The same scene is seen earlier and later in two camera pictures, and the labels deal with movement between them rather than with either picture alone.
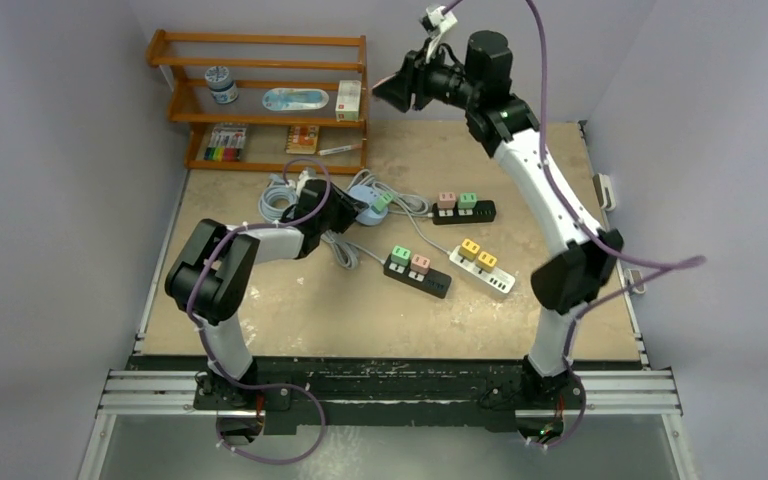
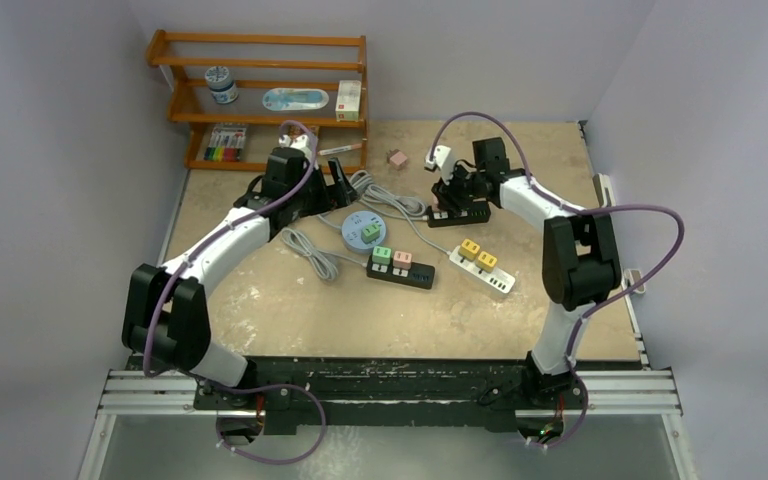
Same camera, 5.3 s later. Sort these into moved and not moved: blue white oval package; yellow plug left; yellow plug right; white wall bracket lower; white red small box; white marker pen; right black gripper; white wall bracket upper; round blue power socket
Moved: round blue power socket; right black gripper
Not moved: white wall bracket upper; white marker pen; white wall bracket lower; yellow plug right; yellow plug left; blue white oval package; white red small box
